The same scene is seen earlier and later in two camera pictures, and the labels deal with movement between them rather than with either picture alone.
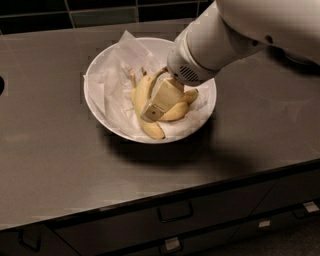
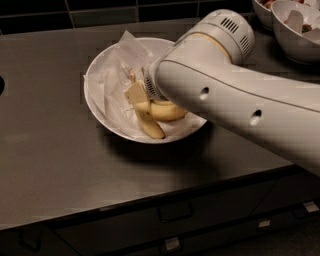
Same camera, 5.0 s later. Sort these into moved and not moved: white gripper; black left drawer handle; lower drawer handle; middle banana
Moved: white gripper
Not moved: lower drawer handle; black left drawer handle; middle banana
